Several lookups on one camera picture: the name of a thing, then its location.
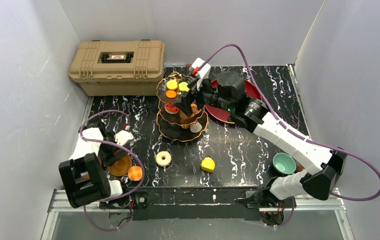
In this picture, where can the white cream cake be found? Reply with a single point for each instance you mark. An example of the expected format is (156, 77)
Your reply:
(195, 127)

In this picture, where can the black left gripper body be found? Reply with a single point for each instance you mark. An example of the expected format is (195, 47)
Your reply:
(109, 149)

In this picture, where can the orange tart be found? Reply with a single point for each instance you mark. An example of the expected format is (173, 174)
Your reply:
(135, 173)

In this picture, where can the three tier glass stand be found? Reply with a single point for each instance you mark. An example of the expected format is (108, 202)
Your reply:
(176, 127)

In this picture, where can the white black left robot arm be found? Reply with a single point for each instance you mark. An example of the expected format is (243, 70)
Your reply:
(83, 175)

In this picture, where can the yellow round cracker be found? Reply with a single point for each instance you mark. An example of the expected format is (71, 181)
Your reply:
(172, 85)

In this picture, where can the tan plastic toolbox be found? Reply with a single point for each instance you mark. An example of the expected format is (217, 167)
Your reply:
(119, 68)

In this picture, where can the orange round cookie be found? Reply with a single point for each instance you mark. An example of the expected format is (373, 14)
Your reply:
(171, 94)

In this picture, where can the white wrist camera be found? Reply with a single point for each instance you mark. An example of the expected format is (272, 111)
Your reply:
(200, 70)
(124, 136)

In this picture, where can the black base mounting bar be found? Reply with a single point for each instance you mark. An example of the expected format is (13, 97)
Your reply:
(247, 203)

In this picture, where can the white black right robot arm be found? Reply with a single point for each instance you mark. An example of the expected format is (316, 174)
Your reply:
(322, 166)

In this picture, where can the teal saucer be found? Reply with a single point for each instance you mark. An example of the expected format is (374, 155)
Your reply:
(284, 163)

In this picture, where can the aluminium frame rail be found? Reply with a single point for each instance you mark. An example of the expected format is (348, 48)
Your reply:
(312, 219)

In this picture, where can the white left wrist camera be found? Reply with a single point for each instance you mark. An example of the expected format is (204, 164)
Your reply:
(124, 136)

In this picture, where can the dark red round tray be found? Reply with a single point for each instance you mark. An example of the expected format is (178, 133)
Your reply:
(223, 115)

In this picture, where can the yellow swirl roll cake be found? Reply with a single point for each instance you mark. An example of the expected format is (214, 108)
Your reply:
(208, 164)

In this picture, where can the green macaron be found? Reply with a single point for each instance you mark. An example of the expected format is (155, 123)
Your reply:
(183, 87)

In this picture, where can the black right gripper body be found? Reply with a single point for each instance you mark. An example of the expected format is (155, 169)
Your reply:
(194, 94)

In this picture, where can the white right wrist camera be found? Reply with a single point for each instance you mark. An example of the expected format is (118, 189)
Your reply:
(200, 70)

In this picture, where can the brown round wooden coaster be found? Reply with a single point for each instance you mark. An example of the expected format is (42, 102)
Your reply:
(121, 166)

